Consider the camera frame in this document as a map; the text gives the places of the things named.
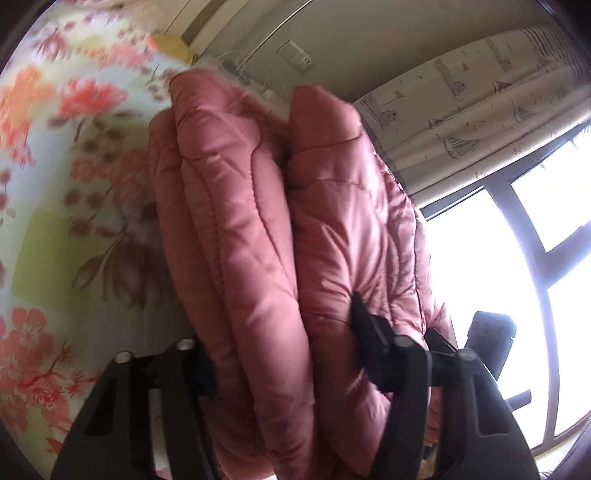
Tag yellow pillow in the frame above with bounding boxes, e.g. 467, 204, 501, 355
154, 34, 192, 61

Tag dark window frame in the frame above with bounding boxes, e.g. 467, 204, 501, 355
422, 124, 591, 462

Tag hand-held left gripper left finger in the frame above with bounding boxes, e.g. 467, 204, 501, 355
50, 339, 219, 480

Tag floral bed sheet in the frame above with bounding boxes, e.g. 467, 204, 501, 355
0, 0, 222, 480

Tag white wall socket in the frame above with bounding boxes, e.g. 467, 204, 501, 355
277, 41, 315, 73

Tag printed beige curtain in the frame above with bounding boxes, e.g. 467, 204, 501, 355
358, 25, 591, 197

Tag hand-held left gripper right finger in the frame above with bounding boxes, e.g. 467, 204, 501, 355
350, 293, 539, 480

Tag pink quilted coat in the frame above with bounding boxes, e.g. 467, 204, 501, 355
148, 69, 455, 480

